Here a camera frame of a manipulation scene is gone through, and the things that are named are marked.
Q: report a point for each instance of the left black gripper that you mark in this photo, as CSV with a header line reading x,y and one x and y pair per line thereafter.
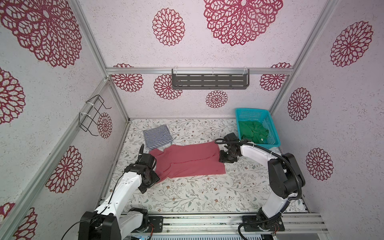
x,y
155,178

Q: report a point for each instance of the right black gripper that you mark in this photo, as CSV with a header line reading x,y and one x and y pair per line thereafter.
x,y
222,158

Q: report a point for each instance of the maroon red tank top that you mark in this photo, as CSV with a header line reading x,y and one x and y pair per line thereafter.
x,y
188,161

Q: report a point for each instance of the blue white striped tank top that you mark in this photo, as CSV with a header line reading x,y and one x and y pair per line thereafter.
x,y
157,137

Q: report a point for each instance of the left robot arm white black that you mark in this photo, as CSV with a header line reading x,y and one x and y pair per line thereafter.
x,y
106,221

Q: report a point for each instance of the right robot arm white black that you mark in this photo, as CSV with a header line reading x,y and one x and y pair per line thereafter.
x,y
285,178

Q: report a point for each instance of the green tank top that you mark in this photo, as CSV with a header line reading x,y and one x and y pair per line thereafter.
x,y
253,131

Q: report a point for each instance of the floral table mat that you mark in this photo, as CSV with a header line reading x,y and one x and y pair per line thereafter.
x,y
243,188

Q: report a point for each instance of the teal plastic basket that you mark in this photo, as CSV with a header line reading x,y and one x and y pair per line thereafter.
x,y
264,117

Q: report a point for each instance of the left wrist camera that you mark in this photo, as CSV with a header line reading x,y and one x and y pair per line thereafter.
x,y
146,159

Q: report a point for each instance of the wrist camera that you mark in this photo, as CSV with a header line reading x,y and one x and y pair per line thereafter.
x,y
146,159
231,139

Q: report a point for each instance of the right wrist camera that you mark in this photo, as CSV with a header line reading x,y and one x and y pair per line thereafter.
x,y
231,139

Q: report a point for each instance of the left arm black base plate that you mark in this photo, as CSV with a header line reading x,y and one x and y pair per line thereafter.
x,y
155,225

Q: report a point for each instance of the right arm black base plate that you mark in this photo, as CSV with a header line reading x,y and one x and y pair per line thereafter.
x,y
257,223

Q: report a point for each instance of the black wire wall rack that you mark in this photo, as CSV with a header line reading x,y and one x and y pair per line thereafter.
x,y
102,121

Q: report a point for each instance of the grey metal wall shelf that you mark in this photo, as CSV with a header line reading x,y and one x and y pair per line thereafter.
x,y
198,81

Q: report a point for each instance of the aluminium front rail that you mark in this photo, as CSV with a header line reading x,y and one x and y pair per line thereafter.
x,y
231,224

